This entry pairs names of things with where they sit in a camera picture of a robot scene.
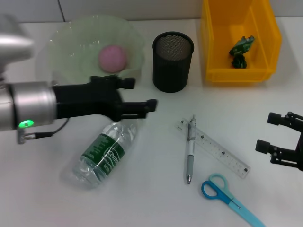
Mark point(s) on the yellow plastic bin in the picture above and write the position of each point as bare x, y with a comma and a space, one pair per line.
213, 47

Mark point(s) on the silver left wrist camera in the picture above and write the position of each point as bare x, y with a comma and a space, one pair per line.
11, 45

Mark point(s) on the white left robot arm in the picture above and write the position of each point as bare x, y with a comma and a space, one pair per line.
30, 104

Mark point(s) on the white grey ballpoint pen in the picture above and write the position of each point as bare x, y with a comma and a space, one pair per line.
190, 160

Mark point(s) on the clear plastic ruler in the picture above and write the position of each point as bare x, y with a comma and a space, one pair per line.
227, 158

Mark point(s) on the pink peach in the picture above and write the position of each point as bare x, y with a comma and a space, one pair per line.
112, 59

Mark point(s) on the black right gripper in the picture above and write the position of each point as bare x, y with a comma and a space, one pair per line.
300, 143

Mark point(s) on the blue scissors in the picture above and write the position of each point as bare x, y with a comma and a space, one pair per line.
222, 194

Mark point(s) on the clear water bottle green label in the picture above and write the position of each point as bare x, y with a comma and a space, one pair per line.
104, 151

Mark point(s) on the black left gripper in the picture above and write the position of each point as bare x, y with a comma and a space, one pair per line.
87, 101

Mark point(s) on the translucent green glass plate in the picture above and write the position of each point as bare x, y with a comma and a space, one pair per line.
78, 47

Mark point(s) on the green plastic wrapper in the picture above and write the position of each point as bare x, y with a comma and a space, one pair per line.
243, 43

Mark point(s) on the black mesh pen holder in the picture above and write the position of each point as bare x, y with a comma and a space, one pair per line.
170, 71

